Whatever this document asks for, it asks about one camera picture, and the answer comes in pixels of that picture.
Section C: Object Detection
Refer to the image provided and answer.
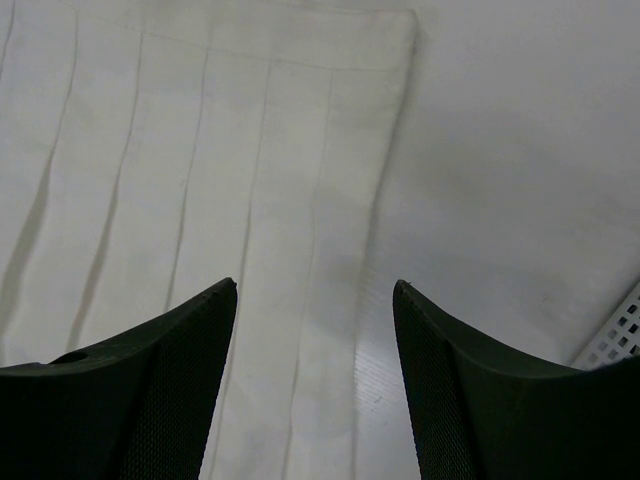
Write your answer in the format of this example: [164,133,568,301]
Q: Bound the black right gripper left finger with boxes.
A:
[1,279,238,479]

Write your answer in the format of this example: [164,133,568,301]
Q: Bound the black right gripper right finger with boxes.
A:
[393,280,639,479]

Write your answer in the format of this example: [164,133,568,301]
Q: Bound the white pleated skirt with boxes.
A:
[1,1,418,479]

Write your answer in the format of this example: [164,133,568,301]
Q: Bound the white perforated plastic basket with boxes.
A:
[572,284,640,370]

